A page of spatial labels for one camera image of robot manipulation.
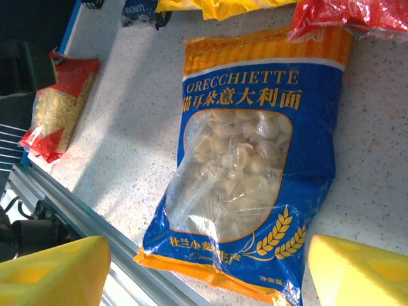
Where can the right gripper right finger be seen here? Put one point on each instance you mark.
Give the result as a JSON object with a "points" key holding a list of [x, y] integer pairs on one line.
{"points": [[360, 277]]}

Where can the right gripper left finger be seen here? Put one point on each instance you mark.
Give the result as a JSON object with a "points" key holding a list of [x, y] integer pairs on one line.
{"points": [[54, 277]]}

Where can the blue orecchiette pasta bag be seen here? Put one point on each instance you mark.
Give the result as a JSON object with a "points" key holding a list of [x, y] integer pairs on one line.
{"points": [[242, 159]]}

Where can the red macaroni bag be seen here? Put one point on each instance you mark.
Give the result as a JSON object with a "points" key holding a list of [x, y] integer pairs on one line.
{"points": [[60, 108]]}

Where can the red spaghetti bag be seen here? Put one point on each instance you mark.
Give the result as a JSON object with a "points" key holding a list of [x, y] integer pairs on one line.
{"points": [[315, 16], [376, 16]]}

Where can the blue spaghetti bag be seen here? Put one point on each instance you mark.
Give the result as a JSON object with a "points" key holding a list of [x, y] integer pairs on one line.
{"points": [[143, 12]]}

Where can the yellow spaghetti bag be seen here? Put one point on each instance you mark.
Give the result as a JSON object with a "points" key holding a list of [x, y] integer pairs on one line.
{"points": [[178, 4], [242, 8]]}

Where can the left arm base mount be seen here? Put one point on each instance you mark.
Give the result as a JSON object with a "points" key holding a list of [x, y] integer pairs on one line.
{"points": [[35, 229]]}

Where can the aluminium frame rail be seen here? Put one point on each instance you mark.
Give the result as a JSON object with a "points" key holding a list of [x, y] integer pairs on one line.
{"points": [[89, 216]]}

